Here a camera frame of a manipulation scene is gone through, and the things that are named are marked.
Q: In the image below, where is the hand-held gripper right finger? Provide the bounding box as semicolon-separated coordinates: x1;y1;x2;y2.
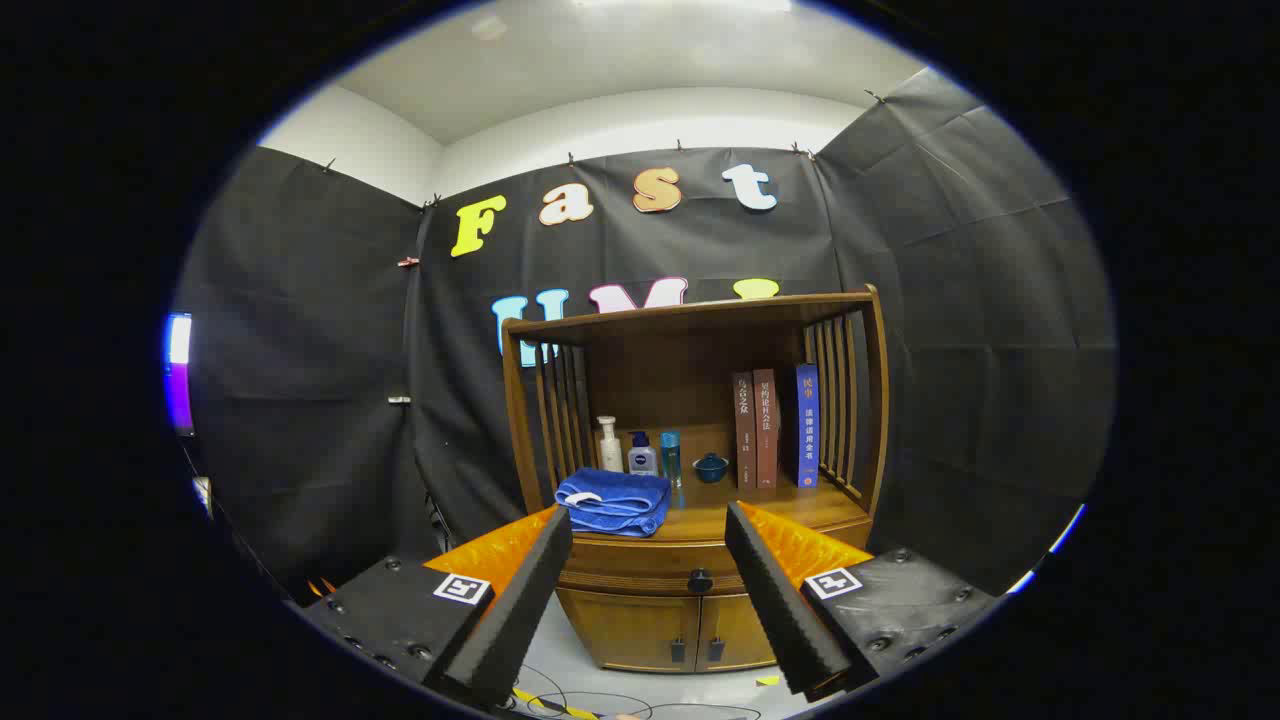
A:
724;500;1001;701

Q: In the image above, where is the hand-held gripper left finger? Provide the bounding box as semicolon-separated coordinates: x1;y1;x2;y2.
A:
300;503;576;713

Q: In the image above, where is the wooden cabinet door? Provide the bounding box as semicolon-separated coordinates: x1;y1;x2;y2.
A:
697;593;776;669
557;588;701;673

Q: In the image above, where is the wooden countertop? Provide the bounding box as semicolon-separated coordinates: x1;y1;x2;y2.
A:
550;425;873;549

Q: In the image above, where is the wooden cabinet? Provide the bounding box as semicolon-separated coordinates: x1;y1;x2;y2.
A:
500;285;891;673

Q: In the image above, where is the yellow black striped tape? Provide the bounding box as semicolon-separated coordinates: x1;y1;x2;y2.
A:
513;687;601;720

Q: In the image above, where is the blue folded towel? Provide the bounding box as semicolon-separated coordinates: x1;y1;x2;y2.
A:
555;467;673;539

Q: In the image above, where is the reddish brown book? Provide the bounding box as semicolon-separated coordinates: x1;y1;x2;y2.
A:
753;368;780;489

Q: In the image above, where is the blue book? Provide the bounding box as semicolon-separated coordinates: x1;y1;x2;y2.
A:
795;363;821;489

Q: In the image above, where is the dark brown book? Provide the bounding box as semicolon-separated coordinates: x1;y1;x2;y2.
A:
733;372;758;490

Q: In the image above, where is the black floor cable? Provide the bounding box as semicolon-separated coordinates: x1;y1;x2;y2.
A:
505;665;761;720

